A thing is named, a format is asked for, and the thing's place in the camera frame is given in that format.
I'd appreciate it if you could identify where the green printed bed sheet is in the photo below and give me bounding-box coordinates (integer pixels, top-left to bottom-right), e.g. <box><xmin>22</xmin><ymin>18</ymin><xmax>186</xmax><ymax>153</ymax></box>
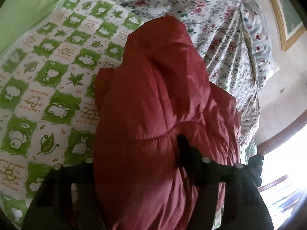
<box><xmin>0</xmin><ymin>0</ymin><xmax>145</xmax><ymax>224</ymax></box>

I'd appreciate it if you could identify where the red floral quilt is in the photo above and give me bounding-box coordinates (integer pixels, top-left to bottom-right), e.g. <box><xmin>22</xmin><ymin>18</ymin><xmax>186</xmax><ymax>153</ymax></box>
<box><xmin>78</xmin><ymin>0</ymin><xmax>262</xmax><ymax>148</ymax></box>

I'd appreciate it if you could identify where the framed wall picture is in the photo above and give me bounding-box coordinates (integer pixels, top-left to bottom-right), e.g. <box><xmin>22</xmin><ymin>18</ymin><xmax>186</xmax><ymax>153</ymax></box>
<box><xmin>260</xmin><ymin>0</ymin><xmax>307</xmax><ymax>52</ymax></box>

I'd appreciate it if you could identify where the dark cloth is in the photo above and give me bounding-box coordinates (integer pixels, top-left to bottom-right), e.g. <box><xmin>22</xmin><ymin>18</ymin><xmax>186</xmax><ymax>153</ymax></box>
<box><xmin>248</xmin><ymin>154</ymin><xmax>265</xmax><ymax>188</ymax></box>

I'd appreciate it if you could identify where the pale blue flowered pillow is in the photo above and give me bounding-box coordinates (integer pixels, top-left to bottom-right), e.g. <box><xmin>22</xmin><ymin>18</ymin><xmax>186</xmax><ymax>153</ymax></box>
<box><xmin>240</xmin><ymin>0</ymin><xmax>281</xmax><ymax>90</ymax></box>

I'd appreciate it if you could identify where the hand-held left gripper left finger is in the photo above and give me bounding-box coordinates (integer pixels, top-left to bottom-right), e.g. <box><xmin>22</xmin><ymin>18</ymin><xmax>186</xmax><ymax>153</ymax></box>
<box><xmin>21</xmin><ymin>158</ymin><xmax>106</xmax><ymax>230</ymax></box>

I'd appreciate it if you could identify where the brown wooden frame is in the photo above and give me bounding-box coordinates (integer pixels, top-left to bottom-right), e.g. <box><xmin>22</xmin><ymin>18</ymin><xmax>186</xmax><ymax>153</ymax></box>
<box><xmin>257</xmin><ymin>114</ymin><xmax>307</xmax><ymax>155</ymax></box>

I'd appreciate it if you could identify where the red quilted jacket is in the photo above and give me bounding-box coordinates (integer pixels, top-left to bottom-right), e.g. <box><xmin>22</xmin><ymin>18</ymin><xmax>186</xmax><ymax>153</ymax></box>
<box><xmin>92</xmin><ymin>16</ymin><xmax>243</xmax><ymax>230</ymax></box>

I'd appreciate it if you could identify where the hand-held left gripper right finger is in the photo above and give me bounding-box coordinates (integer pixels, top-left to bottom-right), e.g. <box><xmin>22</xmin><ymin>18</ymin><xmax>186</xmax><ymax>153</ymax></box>
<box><xmin>176</xmin><ymin>135</ymin><xmax>275</xmax><ymax>230</ymax></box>

